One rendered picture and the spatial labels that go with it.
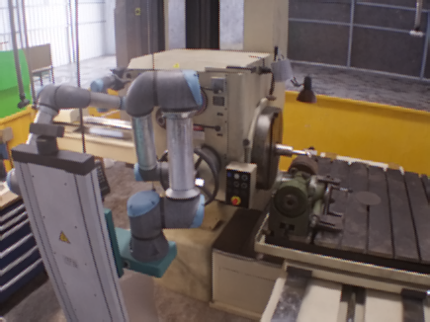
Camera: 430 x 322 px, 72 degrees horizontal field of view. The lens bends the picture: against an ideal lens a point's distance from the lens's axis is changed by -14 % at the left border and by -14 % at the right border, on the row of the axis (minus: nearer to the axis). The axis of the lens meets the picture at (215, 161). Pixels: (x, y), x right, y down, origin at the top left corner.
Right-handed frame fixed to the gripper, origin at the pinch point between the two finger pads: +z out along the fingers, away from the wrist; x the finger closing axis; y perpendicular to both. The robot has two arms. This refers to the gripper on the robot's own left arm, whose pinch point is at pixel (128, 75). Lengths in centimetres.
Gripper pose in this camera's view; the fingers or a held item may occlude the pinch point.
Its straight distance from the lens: 213.2
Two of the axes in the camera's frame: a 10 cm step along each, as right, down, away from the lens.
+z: 3.9, -3.9, 8.4
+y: -8.9, -3.8, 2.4
